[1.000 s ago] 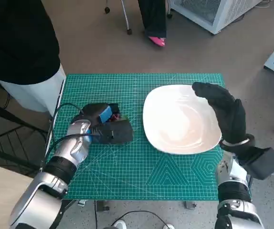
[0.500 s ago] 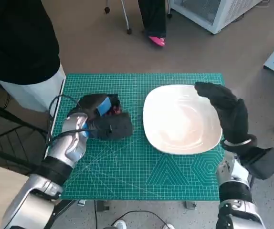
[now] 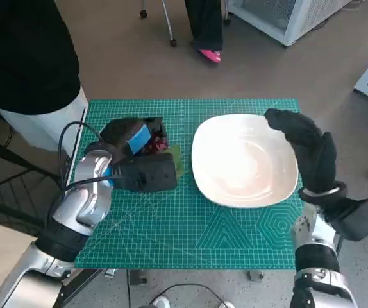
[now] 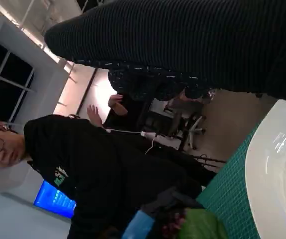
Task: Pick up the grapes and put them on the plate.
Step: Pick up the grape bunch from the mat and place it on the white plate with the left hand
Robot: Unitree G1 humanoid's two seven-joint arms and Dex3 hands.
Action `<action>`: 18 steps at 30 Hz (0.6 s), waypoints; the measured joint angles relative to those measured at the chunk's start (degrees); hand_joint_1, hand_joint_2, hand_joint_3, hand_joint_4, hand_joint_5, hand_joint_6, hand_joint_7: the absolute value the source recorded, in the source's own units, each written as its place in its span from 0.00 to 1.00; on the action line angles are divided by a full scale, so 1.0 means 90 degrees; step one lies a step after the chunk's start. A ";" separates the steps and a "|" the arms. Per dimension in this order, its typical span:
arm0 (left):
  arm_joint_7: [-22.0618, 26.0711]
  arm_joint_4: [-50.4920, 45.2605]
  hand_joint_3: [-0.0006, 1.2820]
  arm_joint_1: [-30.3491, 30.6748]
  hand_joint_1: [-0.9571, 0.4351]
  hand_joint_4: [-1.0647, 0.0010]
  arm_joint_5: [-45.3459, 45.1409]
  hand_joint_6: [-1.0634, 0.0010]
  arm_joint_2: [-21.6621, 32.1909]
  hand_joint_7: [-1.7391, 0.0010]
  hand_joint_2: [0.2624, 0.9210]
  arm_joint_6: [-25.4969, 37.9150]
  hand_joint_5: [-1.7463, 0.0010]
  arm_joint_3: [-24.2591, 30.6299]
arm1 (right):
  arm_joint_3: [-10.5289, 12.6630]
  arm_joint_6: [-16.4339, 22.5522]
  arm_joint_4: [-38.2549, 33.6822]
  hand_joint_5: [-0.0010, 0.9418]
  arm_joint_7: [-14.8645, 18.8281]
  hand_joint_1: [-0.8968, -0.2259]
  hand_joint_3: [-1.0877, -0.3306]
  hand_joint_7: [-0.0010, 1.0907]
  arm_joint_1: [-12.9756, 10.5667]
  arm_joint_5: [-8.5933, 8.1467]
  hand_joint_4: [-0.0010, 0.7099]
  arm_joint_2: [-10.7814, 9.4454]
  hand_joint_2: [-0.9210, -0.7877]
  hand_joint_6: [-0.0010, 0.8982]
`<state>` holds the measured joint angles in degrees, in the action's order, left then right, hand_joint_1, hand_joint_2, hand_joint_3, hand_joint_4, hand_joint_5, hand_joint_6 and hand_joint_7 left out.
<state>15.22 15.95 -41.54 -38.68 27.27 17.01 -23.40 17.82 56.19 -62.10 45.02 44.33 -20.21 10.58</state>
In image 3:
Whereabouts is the black left robot hand, blue tape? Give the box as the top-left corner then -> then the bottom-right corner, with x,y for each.
100,117 -> 169,164

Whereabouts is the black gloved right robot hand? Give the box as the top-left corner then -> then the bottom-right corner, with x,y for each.
263,108 -> 338,193

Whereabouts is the red toy grape bunch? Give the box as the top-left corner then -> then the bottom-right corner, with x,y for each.
144,133 -> 183,179

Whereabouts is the white square plate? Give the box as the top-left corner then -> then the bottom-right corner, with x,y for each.
191,114 -> 299,209

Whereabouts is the green cutting mat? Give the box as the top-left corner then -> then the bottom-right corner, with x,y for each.
74,98 -> 301,270

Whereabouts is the black metal stand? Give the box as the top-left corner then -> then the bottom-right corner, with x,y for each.
0,107 -> 76,227

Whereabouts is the person in black top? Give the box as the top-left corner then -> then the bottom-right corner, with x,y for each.
0,0 -> 89,151

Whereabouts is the large white mesh cabinet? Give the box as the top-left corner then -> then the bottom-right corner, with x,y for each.
228,0 -> 355,48

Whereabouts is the person with pink shoe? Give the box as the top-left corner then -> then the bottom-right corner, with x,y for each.
183,0 -> 225,64

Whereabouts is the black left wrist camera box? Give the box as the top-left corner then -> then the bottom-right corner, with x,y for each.
111,151 -> 178,194

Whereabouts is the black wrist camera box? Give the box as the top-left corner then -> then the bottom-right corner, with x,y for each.
111,151 -> 178,194
326,197 -> 368,242

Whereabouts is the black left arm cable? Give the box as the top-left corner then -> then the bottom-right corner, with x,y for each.
57,121 -> 124,194

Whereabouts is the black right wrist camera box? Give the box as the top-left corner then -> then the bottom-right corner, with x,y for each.
326,197 -> 368,242

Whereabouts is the metal frame leg with caster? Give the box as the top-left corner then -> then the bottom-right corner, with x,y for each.
160,0 -> 178,47

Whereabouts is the black floor cable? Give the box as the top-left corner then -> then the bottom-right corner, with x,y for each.
125,269 -> 224,308

